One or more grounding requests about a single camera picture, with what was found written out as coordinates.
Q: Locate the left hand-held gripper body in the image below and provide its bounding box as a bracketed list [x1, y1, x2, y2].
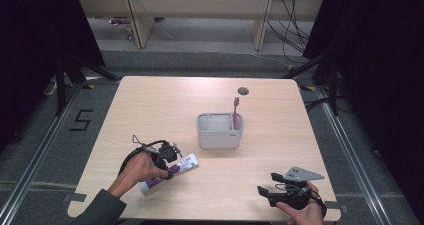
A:
[132, 134, 178, 169]

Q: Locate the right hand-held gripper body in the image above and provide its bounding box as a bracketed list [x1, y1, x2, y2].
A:
[267, 165, 325, 211]

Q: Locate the purple and white toothpaste tube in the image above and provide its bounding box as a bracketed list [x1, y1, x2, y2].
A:
[138, 152, 201, 197]

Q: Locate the grey toothbrush holder box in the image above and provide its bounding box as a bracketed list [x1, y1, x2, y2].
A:
[195, 112, 245, 150]

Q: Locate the pink and grey toothbrush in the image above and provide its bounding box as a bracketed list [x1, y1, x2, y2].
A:
[232, 96, 240, 131]

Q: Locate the person's left hand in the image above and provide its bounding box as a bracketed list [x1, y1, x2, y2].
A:
[116, 150, 170, 190]

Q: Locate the person's right hand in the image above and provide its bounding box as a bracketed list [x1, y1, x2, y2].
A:
[275, 181, 327, 225]

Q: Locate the black metal stand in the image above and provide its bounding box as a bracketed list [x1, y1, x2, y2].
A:
[282, 49, 340, 117]
[54, 49, 122, 117]

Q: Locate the light wooden desk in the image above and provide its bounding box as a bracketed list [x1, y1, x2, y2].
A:
[74, 0, 326, 51]

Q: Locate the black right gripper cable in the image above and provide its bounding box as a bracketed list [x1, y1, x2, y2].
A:
[308, 188, 328, 219]

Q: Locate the silver floor rail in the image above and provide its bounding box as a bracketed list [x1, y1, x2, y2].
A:
[316, 84, 391, 225]
[0, 83, 83, 221]

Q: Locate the bundle of black hanging cables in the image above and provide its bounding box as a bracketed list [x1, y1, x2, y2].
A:
[266, 0, 313, 65]

